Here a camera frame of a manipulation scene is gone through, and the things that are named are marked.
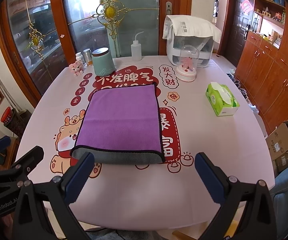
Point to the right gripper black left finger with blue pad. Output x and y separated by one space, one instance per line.
31 220

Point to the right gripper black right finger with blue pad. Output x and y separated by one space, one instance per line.
258 218

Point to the purple grey microfibre towel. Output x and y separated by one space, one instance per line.
122 126

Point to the red bucket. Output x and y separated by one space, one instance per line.
7 116

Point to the blue jeans leg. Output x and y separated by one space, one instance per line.
279 195

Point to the cardboard box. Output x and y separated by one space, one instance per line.
277 143

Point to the green tissue pack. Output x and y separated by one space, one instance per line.
221 99

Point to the pink cat figurine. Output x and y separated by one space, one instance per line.
76 68

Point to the white pill bottle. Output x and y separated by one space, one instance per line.
80 58

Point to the glass dome pink figurine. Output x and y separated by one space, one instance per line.
186 69

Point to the wooden cabinet with shelves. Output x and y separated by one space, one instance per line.
263 66

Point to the teal ceramic jar wooden lid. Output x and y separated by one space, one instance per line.
103 62

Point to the glass sliding door gold ornament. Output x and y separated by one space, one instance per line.
39 38

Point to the white countertop appliance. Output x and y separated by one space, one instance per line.
199 49

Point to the white squeeze wash bottle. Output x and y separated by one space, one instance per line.
136 50

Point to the dark wooden entry door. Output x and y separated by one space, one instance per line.
239 27

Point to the white towel on appliance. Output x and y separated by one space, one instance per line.
188 26

